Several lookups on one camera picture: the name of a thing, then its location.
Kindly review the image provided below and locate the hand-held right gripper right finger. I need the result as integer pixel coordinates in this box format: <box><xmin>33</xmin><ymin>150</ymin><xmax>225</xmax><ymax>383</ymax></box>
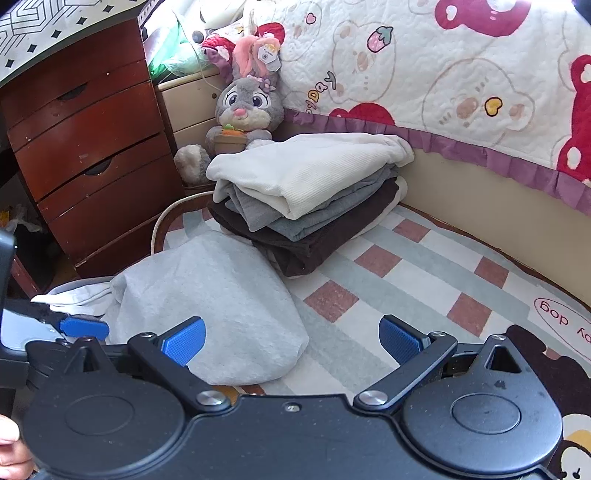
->
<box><xmin>353</xmin><ymin>316</ymin><xmax>536</xmax><ymax>412</ymax></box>

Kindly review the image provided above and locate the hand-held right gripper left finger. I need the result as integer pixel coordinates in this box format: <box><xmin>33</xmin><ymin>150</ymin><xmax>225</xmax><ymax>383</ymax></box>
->
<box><xmin>25</xmin><ymin>316</ymin><xmax>232</xmax><ymax>414</ymax></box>

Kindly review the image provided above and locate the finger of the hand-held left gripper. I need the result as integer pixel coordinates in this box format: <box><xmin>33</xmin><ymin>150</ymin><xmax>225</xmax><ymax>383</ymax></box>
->
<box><xmin>30</xmin><ymin>299</ymin><xmax>110</xmax><ymax>339</ymax></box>

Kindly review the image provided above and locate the grey folded garment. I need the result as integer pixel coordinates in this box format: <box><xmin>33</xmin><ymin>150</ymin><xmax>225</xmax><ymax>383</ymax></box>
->
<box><xmin>212</xmin><ymin>166</ymin><xmax>400</xmax><ymax>241</ymax></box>

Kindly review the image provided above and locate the grey plush bunny toy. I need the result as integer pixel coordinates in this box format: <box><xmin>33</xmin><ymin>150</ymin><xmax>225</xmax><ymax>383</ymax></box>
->
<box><xmin>173</xmin><ymin>34</ymin><xmax>284</xmax><ymax>185</ymax></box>

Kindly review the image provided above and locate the white cloth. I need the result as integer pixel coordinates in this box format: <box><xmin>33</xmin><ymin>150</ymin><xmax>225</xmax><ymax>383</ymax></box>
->
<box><xmin>30</xmin><ymin>277</ymin><xmax>122</xmax><ymax>319</ymax></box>

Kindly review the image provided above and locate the white plastic bag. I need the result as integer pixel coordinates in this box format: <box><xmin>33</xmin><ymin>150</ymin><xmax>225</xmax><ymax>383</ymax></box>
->
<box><xmin>0</xmin><ymin>203</ymin><xmax>31</xmax><ymax>236</ymax></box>

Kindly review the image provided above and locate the checkered dog print mat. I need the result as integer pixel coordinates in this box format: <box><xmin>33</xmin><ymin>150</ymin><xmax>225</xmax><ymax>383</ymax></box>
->
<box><xmin>150</xmin><ymin>189</ymin><xmax>591</xmax><ymax>480</ymax></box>

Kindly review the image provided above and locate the cream folded garment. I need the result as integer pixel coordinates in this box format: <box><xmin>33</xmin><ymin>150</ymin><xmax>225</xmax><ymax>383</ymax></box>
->
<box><xmin>351</xmin><ymin>175</ymin><xmax>410</xmax><ymax>241</ymax></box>

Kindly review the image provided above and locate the green plastic bag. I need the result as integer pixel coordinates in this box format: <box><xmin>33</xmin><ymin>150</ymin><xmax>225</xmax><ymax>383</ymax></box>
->
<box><xmin>148</xmin><ymin>18</ymin><xmax>208</xmax><ymax>79</ymax></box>

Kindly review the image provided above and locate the patterned desk top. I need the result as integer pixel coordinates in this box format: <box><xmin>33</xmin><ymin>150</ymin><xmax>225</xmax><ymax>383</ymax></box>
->
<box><xmin>0</xmin><ymin>0</ymin><xmax>148</xmax><ymax>88</ymax></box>

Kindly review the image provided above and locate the person's left hand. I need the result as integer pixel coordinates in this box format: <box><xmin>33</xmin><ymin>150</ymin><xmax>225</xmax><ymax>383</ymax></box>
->
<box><xmin>0</xmin><ymin>413</ymin><xmax>35</xmax><ymax>480</ymax></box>

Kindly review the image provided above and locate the dark brown folded garment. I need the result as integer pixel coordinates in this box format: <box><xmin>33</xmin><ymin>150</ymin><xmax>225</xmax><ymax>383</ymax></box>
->
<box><xmin>208</xmin><ymin>178</ymin><xmax>402</xmax><ymax>278</ymax></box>

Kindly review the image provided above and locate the light grey printed sweatshirt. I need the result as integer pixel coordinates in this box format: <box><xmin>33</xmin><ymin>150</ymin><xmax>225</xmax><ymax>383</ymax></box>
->
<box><xmin>108</xmin><ymin>230</ymin><xmax>310</xmax><ymax>386</ymax></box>

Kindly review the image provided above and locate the red-brown wooden drawer cabinet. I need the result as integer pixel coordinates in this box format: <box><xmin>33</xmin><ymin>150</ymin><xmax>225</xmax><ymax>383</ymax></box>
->
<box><xmin>0</xmin><ymin>18</ymin><xmax>185</xmax><ymax>280</ymax></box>

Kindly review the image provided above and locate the beige nightstand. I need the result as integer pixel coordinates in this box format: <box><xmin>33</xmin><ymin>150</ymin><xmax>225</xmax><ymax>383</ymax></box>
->
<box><xmin>157</xmin><ymin>69</ymin><xmax>227</xmax><ymax>148</ymax></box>

